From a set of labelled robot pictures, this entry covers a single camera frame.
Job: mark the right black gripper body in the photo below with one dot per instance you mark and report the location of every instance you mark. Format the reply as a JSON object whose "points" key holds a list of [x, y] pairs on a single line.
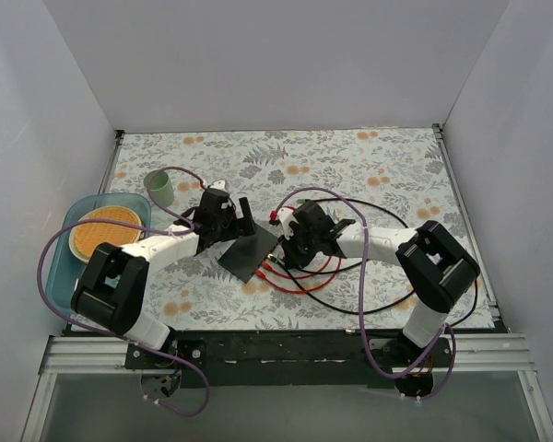
{"points": [[290, 246]]}

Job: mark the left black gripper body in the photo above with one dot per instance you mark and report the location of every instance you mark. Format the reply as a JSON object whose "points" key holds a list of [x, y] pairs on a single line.
{"points": [[235, 220]]}

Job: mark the black network switch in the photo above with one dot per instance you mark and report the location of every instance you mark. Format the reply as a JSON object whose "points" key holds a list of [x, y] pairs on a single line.
{"points": [[246, 255]]}

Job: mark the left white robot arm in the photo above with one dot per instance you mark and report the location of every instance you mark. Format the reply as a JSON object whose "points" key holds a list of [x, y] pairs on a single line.
{"points": [[111, 290]]}

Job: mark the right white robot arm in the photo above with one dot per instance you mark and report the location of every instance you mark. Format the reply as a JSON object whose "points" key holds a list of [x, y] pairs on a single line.
{"points": [[439, 269]]}

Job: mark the floral tablecloth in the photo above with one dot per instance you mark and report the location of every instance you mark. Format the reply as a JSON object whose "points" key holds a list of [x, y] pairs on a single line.
{"points": [[390, 177]]}

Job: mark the green plastic cup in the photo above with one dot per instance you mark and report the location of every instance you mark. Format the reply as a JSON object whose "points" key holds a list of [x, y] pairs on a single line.
{"points": [[159, 188]]}

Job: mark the orange woven plate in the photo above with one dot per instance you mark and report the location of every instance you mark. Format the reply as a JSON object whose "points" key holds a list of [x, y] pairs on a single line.
{"points": [[85, 238]]}

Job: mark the teal plastic tray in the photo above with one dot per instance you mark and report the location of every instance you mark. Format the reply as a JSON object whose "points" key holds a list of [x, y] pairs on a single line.
{"points": [[66, 268]]}

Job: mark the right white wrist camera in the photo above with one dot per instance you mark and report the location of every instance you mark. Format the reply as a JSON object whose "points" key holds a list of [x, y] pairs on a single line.
{"points": [[284, 217]]}

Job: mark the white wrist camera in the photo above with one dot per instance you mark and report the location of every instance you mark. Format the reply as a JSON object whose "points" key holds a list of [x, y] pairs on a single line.
{"points": [[284, 217], [221, 185]]}

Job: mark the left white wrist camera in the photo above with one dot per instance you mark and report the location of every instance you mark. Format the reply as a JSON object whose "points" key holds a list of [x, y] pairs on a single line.
{"points": [[221, 185]]}

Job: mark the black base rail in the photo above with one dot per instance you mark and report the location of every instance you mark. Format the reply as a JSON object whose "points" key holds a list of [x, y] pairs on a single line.
{"points": [[291, 358]]}

